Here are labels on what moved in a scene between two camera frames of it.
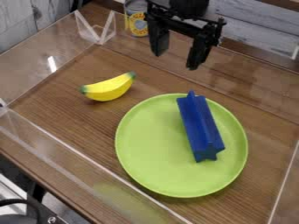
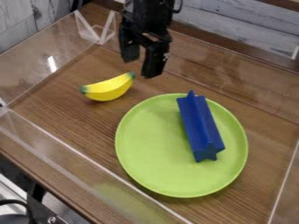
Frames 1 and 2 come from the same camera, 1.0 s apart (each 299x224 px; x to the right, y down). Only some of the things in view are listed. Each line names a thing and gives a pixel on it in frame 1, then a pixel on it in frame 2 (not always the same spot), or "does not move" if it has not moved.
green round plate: x=154 y=149 does not move
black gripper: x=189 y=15 → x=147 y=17
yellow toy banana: x=110 y=89 does not move
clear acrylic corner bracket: x=97 y=33 does not move
